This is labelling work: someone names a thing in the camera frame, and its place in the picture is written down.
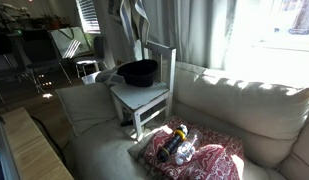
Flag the beige square cushion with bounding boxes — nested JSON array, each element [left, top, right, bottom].
[[55, 82, 118, 137]]

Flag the potted plant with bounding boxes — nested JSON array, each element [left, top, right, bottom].
[[43, 13, 63, 30]]

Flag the white wooden chair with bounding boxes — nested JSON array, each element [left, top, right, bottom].
[[109, 38, 178, 141]]

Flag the white shopping bag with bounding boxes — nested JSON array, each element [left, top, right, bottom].
[[48, 26, 92, 59]]

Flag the white plastic container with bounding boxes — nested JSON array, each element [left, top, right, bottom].
[[81, 70, 102, 85]]

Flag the narrow grey curtain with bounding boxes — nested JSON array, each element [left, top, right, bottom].
[[92, 0, 147, 69]]

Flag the white window blind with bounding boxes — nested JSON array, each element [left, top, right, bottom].
[[75, 0, 102, 34]]

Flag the light wooden table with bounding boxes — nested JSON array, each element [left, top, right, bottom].
[[0, 107, 74, 180]]

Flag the grey striped towel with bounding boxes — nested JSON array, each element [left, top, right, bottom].
[[108, 0, 151, 62]]

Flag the grey backed stool chair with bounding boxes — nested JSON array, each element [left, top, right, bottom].
[[72, 34, 108, 79]]

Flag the red patterned towel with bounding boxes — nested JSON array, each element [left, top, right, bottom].
[[143, 117, 246, 180]]

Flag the clear plastic water bottle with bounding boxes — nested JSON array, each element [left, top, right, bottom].
[[174, 129, 202, 167]]

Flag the black folding chair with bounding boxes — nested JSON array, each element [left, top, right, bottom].
[[22, 29, 73, 86]]

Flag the black floor cable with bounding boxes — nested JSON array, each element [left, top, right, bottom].
[[29, 114, 67, 166]]

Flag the grey white patterned pillow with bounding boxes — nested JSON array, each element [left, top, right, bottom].
[[94, 68, 126, 88]]

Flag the beige fabric sofa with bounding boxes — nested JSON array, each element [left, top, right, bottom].
[[55, 61, 309, 180]]

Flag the black and yellow flashlight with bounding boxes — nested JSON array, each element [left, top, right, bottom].
[[156, 124, 189, 164]]

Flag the wide grey curtain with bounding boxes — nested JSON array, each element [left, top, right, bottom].
[[142, 0, 238, 68]]

